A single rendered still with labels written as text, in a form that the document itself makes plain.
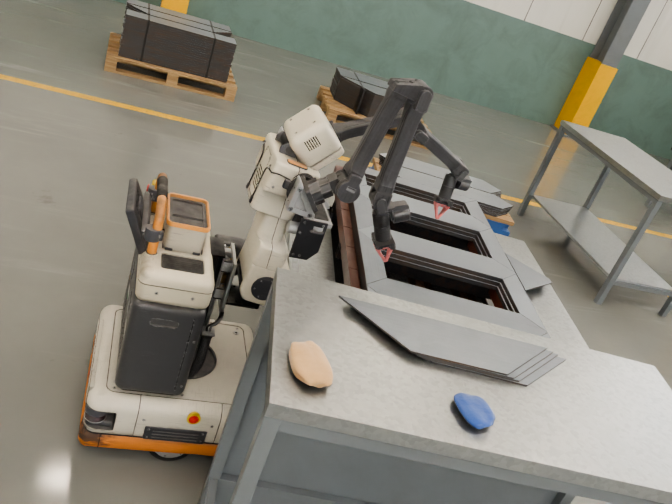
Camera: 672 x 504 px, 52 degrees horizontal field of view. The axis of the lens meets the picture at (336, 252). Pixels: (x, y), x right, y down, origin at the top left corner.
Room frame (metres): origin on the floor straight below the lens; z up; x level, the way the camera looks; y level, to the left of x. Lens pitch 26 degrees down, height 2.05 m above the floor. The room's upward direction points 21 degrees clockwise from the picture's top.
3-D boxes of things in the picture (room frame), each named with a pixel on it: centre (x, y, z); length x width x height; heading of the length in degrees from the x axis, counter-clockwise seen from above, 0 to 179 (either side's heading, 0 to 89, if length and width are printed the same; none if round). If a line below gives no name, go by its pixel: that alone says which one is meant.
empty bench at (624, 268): (5.71, -2.05, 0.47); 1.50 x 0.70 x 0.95; 21
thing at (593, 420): (1.64, -0.55, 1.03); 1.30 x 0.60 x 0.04; 102
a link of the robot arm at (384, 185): (2.19, -0.07, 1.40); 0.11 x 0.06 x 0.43; 21
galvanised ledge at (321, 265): (2.83, 0.13, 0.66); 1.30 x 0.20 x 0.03; 12
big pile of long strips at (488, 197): (3.80, -0.44, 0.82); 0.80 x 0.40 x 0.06; 102
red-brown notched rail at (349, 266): (2.66, -0.03, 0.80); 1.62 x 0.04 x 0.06; 12
